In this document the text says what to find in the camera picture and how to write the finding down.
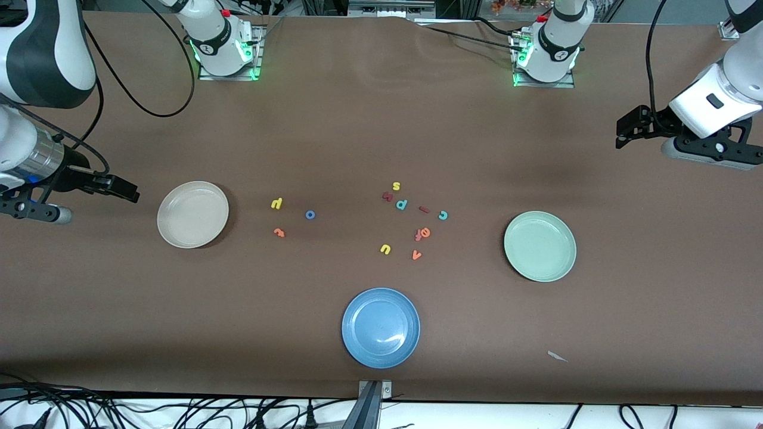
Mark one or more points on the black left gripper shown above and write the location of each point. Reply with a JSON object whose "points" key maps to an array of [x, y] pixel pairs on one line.
{"points": [[654, 124]]}

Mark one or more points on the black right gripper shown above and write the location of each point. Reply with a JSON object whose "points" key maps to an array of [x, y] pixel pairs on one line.
{"points": [[76, 170]]}

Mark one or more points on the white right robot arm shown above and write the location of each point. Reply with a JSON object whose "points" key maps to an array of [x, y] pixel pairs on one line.
{"points": [[47, 53]]}

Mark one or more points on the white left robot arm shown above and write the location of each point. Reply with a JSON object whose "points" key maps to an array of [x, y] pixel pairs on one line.
{"points": [[560, 42]]}

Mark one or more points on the brown round plate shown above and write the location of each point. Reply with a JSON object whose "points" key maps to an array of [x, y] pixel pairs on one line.
{"points": [[191, 217]]}

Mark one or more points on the green round plate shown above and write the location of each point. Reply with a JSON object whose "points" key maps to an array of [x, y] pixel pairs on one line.
{"points": [[539, 245]]}

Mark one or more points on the orange artificial flowers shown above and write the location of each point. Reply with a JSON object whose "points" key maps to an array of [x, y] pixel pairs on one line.
{"points": [[512, 5]]}

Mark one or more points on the small white paper scrap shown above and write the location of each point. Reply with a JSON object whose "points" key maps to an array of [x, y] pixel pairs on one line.
{"points": [[556, 356]]}

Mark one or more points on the grey metal box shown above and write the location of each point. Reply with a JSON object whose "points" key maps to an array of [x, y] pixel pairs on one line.
{"points": [[390, 7]]}

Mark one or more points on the blue round plate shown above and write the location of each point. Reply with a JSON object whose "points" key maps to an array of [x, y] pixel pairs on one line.
{"points": [[380, 328]]}

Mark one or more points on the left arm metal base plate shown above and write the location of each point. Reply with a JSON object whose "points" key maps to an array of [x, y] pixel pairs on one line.
{"points": [[518, 83]]}

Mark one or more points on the aluminium frame rail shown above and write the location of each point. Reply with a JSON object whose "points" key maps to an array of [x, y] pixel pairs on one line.
{"points": [[727, 31]]}

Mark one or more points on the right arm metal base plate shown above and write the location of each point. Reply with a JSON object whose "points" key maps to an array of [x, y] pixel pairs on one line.
{"points": [[257, 59]]}

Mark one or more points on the grey metal camera mount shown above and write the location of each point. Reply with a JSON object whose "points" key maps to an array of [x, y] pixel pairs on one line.
{"points": [[371, 411]]}

